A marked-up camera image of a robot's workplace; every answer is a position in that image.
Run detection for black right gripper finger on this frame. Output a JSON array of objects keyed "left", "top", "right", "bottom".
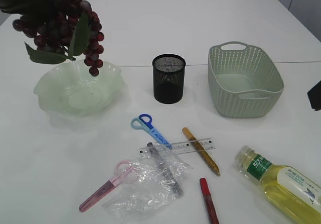
[{"left": 307, "top": 81, "right": 321, "bottom": 111}]

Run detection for yellow tea drink bottle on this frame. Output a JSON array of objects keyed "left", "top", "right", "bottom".
[{"left": 235, "top": 146, "right": 320, "bottom": 223}]

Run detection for clear plastic sheet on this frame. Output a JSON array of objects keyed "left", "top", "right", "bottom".
[{"left": 103, "top": 147, "right": 191, "bottom": 217}]

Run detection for purple grape bunch with leaves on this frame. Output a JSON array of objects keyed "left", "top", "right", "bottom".
[{"left": 1, "top": 0, "right": 104, "bottom": 77}]

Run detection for green plastic woven basket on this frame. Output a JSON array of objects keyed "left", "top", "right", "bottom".
[{"left": 208, "top": 41, "right": 284, "bottom": 118}]

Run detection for gold glitter pen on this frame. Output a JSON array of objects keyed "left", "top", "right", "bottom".
[{"left": 182, "top": 127, "right": 221, "bottom": 176}]

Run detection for red glitter pen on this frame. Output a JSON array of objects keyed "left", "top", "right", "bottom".
[{"left": 199, "top": 178, "right": 219, "bottom": 224}]

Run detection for clear plastic ruler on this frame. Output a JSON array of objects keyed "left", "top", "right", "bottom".
[{"left": 152, "top": 138, "right": 215, "bottom": 156}]

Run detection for black mesh pen cup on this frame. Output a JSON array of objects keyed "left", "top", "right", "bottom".
[{"left": 152, "top": 54, "right": 186, "bottom": 104}]

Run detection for silver glitter pen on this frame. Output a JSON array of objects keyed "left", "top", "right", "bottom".
[{"left": 146, "top": 142, "right": 184, "bottom": 197}]

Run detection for pale green wavy plate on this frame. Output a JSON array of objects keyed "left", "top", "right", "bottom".
[{"left": 34, "top": 60, "right": 124, "bottom": 117}]

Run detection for blue scissors with cover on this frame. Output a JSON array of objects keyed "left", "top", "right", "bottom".
[{"left": 130, "top": 114, "right": 173, "bottom": 150}]

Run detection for pink scissors with cover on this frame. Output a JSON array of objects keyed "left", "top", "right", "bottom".
[{"left": 79, "top": 160, "right": 138, "bottom": 212}]

